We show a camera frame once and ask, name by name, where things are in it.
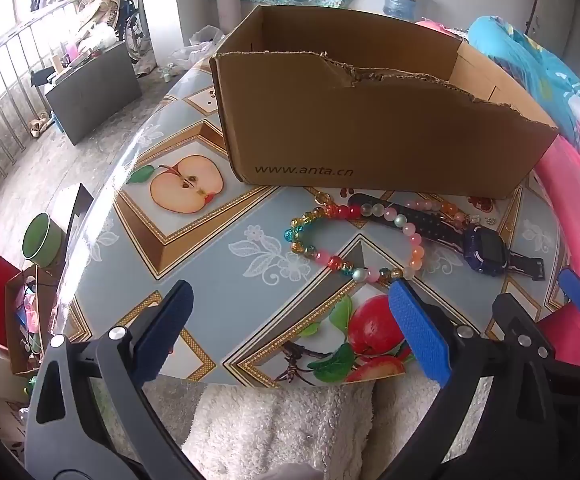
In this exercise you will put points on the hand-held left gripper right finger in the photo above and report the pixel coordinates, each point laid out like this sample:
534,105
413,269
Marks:
415,332

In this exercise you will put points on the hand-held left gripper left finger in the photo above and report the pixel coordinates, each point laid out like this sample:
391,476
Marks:
166,330

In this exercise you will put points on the ornate gold pendant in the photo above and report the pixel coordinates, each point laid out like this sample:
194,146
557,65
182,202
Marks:
322,199

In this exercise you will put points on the brown cardboard box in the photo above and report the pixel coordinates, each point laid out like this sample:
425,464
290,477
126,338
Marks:
370,130

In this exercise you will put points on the black board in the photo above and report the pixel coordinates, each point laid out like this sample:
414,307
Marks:
77,215

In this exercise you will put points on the small cluttered cardboard box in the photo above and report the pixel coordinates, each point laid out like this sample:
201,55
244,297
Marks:
15,340

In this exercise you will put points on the blue printed quilt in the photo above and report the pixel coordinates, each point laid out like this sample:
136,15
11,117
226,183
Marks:
535,70

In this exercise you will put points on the pair of beige slippers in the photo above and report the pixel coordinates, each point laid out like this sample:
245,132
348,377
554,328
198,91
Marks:
37,125

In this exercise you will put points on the grey cabinet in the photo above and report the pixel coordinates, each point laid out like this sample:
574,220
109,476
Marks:
95,95

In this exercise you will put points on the clear plastic bag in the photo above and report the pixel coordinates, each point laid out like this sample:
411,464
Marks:
195,45

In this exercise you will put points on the metal railing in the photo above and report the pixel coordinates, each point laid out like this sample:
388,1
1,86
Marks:
0,90

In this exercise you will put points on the wheelchair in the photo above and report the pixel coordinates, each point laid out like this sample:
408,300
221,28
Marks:
132,30

